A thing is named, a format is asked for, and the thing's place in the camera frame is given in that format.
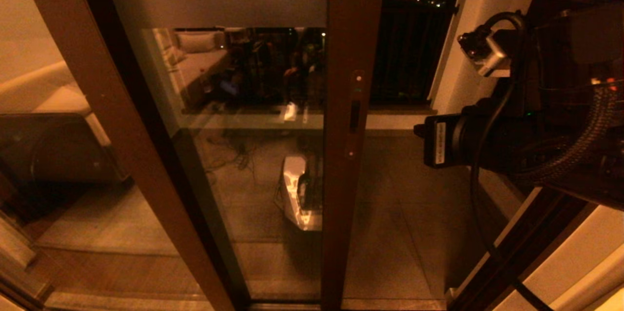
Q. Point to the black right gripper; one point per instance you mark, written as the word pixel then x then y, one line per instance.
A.
pixel 441 143

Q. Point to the brown framed sliding glass door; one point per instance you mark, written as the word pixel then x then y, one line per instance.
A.
pixel 351 33

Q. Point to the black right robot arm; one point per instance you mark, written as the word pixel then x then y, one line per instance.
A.
pixel 560 130

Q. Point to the dark wooden door jamb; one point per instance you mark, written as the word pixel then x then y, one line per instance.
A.
pixel 536 242

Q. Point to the brown framed fixed glass panel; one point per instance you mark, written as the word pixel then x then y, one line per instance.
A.
pixel 73 33

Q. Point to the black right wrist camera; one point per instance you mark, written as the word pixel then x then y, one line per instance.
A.
pixel 487 55

